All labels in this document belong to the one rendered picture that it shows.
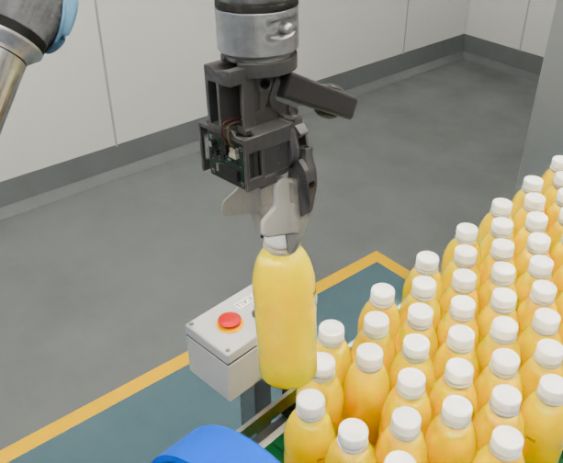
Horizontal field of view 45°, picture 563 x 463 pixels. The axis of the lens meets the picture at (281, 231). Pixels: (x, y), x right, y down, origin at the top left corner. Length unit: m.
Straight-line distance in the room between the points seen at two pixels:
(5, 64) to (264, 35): 0.45
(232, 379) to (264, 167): 0.50
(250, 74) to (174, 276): 2.43
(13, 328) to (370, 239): 1.60
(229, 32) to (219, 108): 0.07
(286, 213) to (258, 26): 0.19
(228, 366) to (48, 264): 2.25
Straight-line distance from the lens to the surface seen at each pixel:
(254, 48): 0.62
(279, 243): 0.73
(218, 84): 0.63
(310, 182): 0.68
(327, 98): 0.70
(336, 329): 1.05
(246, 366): 1.08
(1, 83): 0.97
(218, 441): 0.76
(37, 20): 0.99
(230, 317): 1.07
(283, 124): 0.65
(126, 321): 2.83
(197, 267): 3.06
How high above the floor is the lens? 1.81
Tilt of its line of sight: 34 degrees down
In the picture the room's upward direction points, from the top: straight up
